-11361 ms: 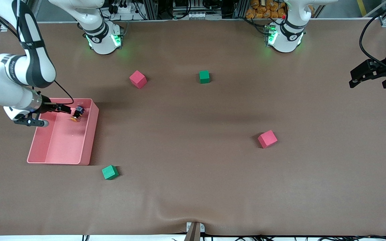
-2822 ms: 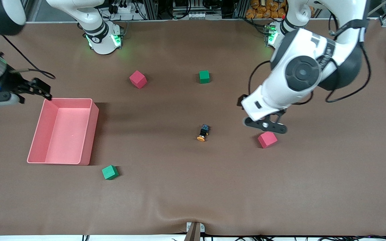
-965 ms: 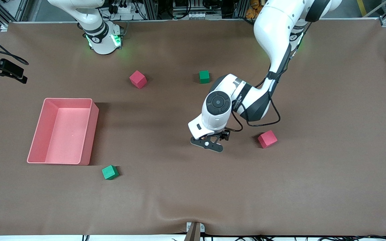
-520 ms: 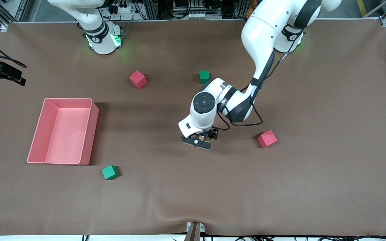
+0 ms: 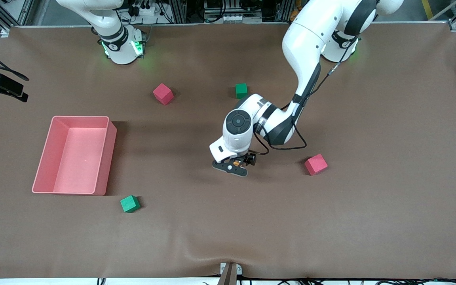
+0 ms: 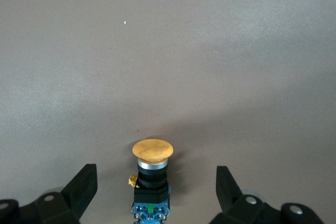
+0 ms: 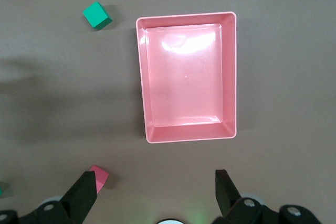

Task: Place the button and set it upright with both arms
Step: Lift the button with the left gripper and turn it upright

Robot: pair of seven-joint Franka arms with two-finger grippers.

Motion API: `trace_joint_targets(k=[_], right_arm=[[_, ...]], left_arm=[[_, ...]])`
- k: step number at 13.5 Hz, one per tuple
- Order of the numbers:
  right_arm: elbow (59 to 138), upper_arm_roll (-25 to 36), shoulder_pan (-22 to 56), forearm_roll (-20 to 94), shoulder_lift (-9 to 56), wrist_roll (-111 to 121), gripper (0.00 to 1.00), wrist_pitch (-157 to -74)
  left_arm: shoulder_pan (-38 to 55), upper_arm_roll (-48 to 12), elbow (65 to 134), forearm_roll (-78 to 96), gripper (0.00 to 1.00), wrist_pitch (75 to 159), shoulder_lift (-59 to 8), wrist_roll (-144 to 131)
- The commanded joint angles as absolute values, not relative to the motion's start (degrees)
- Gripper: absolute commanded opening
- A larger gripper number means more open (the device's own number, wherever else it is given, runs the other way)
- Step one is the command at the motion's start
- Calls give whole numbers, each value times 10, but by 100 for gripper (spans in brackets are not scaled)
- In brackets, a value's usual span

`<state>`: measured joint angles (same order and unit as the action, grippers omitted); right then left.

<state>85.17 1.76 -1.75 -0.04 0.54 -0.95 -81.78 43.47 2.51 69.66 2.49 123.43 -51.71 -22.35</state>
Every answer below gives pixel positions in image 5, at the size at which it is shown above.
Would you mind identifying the white power strip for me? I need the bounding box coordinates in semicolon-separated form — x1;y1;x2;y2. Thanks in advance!
131;3;158;16

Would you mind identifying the pink foam cube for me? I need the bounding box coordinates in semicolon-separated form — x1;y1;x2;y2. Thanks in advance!
304;154;329;176
152;83;174;106

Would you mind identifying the pink plastic tray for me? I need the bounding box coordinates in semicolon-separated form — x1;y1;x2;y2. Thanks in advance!
32;116;117;196

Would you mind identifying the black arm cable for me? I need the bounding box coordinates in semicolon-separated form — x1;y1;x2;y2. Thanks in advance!
254;65;339;156
0;42;29;82

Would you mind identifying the brown table cover mat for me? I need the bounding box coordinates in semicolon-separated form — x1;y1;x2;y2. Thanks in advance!
0;22;456;279

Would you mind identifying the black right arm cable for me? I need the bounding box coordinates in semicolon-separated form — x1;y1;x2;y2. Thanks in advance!
0;42;29;82

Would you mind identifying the metal table clamp bracket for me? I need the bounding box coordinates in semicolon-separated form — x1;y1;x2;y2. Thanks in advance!
219;262;243;285

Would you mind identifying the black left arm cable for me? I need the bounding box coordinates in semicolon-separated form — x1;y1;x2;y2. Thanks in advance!
254;65;339;156

